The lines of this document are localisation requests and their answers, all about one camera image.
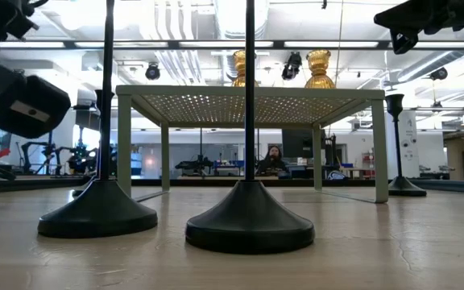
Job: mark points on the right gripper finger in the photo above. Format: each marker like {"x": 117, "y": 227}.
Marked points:
{"x": 397, "y": 42}
{"x": 409, "y": 16}

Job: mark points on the amber ribbed glass candle holder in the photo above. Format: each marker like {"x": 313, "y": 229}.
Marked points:
{"x": 239, "y": 64}
{"x": 319, "y": 80}

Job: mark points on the short black candlestick holder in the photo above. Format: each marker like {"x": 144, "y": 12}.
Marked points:
{"x": 407, "y": 188}

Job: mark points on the tall black candlestick holder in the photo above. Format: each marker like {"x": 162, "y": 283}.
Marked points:
{"x": 97, "y": 213}
{"x": 250, "y": 221}

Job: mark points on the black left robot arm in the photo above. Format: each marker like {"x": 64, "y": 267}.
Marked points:
{"x": 34, "y": 104}

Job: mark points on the black ceiling spot lamp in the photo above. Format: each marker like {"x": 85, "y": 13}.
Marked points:
{"x": 439, "y": 73}
{"x": 152, "y": 72}
{"x": 292, "y": 66}

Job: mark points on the black monitor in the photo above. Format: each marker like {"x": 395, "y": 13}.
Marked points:
{"x": 296, "y": 143}

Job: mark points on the person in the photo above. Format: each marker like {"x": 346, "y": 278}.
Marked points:
{"x": 273, "y": 163}

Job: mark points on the green perforated metal shelf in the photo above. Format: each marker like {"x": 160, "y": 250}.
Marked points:
{"x": 216, "y": 92}

